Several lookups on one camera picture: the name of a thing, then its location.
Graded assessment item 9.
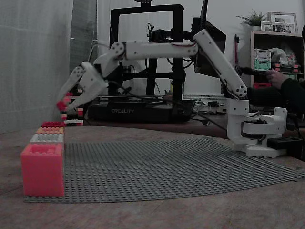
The grey studded baseplate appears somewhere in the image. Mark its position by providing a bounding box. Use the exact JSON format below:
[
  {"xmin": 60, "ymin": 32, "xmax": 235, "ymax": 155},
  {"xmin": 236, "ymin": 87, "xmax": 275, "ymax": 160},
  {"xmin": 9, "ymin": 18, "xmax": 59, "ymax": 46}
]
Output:
[{"xmin": 23, "ymin": 137, "xmax": 305, "ymax": 204}]

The black Creality 3D printer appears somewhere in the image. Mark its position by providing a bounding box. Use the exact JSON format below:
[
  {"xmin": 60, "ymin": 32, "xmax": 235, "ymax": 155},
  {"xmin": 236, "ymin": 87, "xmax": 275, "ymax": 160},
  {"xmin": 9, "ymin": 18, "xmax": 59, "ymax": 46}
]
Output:
[{"xmin": 87, "ymin": 0, "xmax": 198, "ymax": 124}]

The pink-red Lego brick box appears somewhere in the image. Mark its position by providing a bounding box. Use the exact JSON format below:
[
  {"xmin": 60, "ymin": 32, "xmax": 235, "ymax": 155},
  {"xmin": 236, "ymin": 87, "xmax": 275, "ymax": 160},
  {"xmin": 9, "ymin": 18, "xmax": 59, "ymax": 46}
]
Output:
[{"xmin": 20, "ymin": 143, "xmax": 65, "ymax": 197}]

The large white picture frame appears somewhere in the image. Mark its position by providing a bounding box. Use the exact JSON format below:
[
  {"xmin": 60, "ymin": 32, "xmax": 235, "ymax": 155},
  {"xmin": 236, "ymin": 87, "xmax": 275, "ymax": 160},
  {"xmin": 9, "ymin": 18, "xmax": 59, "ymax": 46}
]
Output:
[{"xmin": 267, "ymin": 11, "xmax": 299, "ymax": 34}]

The dark sleeved forearm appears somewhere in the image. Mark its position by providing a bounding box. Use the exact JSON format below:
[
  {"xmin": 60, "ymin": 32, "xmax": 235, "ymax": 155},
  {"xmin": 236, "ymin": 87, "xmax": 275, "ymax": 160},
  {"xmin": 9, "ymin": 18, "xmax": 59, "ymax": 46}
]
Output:
[{"xmin": 247, "ymin": 78, "xmax": 305, "ymax": 113}]

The white storage crate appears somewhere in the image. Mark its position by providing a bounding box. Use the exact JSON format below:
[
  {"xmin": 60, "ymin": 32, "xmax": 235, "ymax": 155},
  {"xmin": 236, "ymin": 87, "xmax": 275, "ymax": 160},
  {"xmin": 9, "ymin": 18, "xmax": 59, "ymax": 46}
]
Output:
[{"xmin": 254, "ymin": 48, "xmax": 272, "ymax": 61}]

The red stick handle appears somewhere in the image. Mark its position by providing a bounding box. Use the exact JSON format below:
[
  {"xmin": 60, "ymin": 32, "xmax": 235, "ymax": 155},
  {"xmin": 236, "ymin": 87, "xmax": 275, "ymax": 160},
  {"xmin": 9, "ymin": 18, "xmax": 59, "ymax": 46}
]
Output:
[{"xmin": 234, "ymin": 34, "xmax": 240, "ymax": 65}]

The person's hand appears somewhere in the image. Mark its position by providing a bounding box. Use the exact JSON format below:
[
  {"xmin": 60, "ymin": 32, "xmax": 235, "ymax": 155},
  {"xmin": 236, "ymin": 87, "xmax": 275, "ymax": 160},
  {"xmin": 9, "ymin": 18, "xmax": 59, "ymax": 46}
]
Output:
[{"xmin": 266, "ymin": 69, "xmax": 291, "ymax": 89}]

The white Lego brick box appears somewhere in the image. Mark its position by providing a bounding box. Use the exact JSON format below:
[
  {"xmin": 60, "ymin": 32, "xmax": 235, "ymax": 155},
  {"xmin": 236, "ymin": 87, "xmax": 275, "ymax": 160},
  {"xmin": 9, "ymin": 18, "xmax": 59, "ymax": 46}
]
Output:
[{"xmin": 30, "ymin": 133, "xmax": 65, "ymax": 150}]

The small red brick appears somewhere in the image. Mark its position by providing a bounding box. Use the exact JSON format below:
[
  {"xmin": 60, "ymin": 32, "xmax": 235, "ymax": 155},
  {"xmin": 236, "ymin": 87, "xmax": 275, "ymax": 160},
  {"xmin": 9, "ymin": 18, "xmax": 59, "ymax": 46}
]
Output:
[{"xmin": 56, "ymin": 101, "xmax": 69, "ymax": 112}]

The red white brick stack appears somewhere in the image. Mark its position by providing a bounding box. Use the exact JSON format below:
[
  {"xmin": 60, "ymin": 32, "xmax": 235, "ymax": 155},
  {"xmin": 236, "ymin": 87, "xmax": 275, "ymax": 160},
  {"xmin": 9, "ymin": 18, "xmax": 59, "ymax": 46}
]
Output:
[{"xmin": 61, "ymin": 87, "xmax": 84, "ymax": 127}]

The orange Lego brick box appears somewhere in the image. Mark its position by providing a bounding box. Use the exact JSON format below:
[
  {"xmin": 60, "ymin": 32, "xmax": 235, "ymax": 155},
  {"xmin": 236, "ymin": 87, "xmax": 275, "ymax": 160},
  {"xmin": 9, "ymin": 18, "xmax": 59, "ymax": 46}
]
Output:
[{"xmin": 35, "ymin": 126, "xmax": 65, "ymax": 135}]

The white plastic bag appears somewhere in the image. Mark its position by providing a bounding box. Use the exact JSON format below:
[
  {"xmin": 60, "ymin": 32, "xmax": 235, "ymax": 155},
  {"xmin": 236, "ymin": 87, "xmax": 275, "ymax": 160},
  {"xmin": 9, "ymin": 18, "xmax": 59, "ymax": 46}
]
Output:
[{"xmin": 270, "ymin": 47, "xmax": 289, "ymax": 65}]

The black leader arm handle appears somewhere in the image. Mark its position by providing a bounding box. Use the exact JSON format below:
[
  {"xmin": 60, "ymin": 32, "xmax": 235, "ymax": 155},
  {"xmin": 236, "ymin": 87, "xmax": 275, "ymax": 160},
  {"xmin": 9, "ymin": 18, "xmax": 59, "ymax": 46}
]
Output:
[{"xmin": 239, "ymin": 66, "xmax": 273, "ymax": 77}]

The black monitor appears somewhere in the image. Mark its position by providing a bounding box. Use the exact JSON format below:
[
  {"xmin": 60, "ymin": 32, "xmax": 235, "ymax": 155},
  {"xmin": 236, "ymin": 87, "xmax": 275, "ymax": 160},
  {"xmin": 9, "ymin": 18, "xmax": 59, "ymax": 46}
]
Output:
[{"xmin": 192, "ymin": 0, "xmax": 227, "ymax": 80}]

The dark red Lego brick box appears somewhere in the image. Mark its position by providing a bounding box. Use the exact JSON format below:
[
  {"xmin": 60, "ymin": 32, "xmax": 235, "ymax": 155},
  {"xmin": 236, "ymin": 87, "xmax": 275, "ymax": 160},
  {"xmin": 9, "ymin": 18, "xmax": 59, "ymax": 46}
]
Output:
[{"xmin": 41, "ymin": 121, "xmax": 65, "ymax": 128}]

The wooden shelf unit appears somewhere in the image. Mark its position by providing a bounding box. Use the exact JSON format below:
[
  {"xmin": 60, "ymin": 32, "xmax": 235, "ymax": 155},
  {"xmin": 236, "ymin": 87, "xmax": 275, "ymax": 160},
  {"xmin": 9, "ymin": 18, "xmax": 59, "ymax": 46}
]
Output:
[{"xmin": 250, "ymin": 30, "xmax": 305, "ymax": 90}]

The small white picture frame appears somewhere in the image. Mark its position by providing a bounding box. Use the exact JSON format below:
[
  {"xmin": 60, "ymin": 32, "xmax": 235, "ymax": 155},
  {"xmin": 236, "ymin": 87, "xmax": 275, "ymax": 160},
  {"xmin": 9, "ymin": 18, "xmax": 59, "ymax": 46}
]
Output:
[{"xmin": 260, "ymin": 21, "xmax": 295, "ymax": 33}]

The white curtain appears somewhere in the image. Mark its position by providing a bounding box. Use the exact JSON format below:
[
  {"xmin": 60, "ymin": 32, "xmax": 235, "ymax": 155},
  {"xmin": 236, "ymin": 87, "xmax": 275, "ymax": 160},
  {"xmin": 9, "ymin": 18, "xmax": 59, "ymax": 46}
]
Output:
[{"xmin": 0, "ymin": 0, "xmax": 98, "ymax": 135}]

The small green potted plant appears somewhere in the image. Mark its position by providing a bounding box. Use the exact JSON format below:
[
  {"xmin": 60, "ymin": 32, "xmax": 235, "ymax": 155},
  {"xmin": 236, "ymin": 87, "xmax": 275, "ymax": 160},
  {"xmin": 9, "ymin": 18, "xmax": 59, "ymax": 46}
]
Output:
[{"xmin": 236, "ymin": 9, "xmax": 268, "ymax": 31}]

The thin gripper servo cable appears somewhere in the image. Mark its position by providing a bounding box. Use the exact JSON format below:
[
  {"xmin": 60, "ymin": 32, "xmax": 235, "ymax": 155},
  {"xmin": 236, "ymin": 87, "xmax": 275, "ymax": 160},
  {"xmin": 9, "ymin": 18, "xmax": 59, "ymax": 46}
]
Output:
[{"xmin": 88, "ymin": 43, "xmax": 112, "ymax": 63}]

